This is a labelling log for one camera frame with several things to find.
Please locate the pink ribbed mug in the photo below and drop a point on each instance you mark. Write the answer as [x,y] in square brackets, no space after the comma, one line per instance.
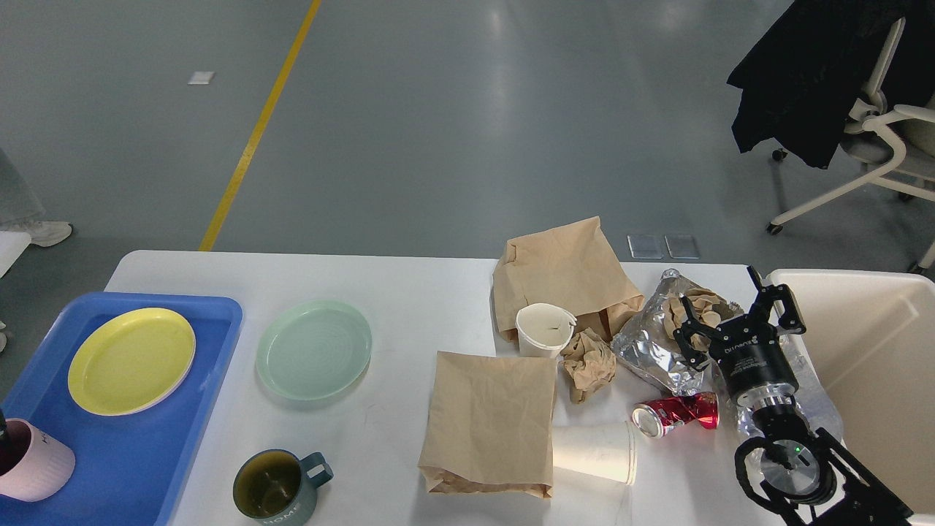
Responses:
[34,465]

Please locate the floor outlet plate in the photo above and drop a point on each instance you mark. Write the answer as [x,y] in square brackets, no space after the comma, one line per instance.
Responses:
[682,247]
[648,247]

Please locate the upright white paper cup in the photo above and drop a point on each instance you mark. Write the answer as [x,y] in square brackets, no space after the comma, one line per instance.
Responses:
[544,330]

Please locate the silver foil bag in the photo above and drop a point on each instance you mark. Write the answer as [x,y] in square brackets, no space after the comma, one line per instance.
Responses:
[644,348]

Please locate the floor outlet plate left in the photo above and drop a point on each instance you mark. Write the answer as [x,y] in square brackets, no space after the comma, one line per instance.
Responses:
[648,247]

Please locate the blue plastic tray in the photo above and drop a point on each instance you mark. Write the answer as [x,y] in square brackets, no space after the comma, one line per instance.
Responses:
[129,470]

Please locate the teal mug yellow inside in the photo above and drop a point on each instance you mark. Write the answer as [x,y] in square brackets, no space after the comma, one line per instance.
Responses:
[275,487]

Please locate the white office chair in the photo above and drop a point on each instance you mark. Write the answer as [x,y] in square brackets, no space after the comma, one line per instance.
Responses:
[888,160]

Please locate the crumpled brown paper ball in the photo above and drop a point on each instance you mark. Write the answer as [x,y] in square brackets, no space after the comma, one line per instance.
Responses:
[589,363]

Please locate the crumpled large brown paper bag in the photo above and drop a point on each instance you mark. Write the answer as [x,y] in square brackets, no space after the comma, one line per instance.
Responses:
[572,267]

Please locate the lying white paper cup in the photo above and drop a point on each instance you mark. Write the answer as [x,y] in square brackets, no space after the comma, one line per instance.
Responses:
[606,451]

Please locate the person's white shoe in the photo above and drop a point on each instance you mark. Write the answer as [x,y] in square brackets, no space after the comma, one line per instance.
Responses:
[45,234]

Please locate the yellow plate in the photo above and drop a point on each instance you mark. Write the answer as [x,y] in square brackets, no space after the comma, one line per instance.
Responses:
[132,362]

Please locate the floor outlet plate right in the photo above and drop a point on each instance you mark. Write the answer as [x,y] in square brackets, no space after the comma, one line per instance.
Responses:
[682,247]

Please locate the flat brown paper bag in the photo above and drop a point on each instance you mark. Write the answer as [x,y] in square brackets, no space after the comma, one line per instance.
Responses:
[489,429]

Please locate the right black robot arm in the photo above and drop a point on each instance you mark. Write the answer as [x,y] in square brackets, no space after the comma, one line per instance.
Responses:
[788,463]

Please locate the black jacket on chair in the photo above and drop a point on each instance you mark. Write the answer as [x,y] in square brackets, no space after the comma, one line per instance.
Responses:
[800,81]

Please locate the mint green plate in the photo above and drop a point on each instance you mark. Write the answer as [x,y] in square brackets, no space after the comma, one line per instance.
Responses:
[314,350]

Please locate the person's grey trouser leg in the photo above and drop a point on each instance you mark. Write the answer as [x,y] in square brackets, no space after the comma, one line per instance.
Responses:
[19,203]

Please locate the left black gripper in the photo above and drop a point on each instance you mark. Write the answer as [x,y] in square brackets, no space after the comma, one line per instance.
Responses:
[4,431]

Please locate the crushed red soda can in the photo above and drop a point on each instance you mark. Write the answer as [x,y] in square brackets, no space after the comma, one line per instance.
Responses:
[657,418]

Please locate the brown paper in foil bag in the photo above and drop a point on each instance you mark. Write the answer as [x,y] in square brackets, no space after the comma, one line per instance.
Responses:
[709,308]

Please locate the beige plastic bin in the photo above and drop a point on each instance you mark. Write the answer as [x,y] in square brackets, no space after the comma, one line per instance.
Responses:
[870,337]

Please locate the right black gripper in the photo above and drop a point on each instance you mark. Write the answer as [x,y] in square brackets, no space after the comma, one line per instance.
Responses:
[748,352]

